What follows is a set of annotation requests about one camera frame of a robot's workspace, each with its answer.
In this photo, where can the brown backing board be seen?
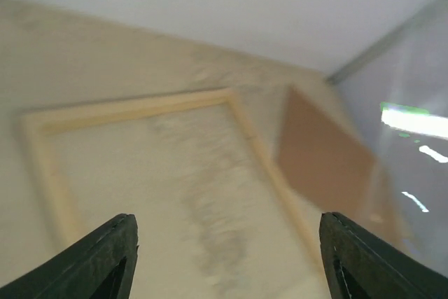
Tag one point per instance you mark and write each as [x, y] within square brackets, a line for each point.
[320, 160]

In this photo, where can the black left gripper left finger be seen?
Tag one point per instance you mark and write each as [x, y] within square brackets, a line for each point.
[99, 265]

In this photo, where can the light wooden picture frame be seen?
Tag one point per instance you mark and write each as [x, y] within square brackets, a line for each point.
[64, 217]

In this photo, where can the right aluminium corner post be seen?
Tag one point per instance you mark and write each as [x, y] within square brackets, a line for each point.
[422, 17]

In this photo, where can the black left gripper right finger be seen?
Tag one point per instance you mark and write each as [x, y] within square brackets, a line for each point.
[359, 264]

